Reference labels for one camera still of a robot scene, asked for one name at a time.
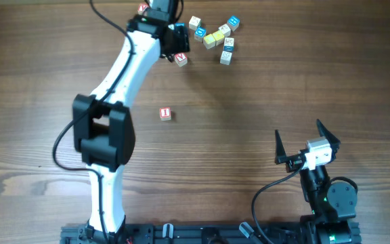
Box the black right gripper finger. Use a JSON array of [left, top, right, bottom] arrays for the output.
[[275, 129, 287, 164], [316, 119, 341, 153]]

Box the red A wooden block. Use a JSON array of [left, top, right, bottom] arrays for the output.
[[174, 53, 188, 67]]

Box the red I wooden block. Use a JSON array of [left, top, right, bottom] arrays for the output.
[[160, 107, 172, 121]]

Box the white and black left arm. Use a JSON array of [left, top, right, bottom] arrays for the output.
[[72, 0, 190, 236]]

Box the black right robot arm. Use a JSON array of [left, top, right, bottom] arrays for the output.
[[275, 120, 362, 244]]

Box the blue D wooden block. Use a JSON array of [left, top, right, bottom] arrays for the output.
[[194, 27, 207, 42]]

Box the plain leaf wooden block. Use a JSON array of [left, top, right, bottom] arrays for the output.
[[188, 16, 201, 31]]

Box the yellow wooden block front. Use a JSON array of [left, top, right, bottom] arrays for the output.
[[202, 34, 216, 49]]

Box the yellow wooden block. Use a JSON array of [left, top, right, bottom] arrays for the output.
[[212, 30, 225, 46], [202, 34, 216, 49]]

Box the yellow wooden block rear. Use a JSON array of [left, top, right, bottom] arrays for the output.
[[212, 30, 225, 46]]

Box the red Y wooden block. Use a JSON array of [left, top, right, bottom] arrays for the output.
[[137, 3, 149, 15]]

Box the plain picture wooden block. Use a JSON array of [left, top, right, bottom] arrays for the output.
[[218, 24, 232, 37]]

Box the plain wooden block lowest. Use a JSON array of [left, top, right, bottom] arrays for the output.
[[220, 51, 232, 65]]

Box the block with blue side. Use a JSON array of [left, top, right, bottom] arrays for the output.
[[223, 37, 234, 52]]

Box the blue top right block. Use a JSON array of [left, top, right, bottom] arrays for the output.
[[227, 16, 240, 32]]

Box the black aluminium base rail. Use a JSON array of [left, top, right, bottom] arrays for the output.
[[59, 222, 362, 244]]

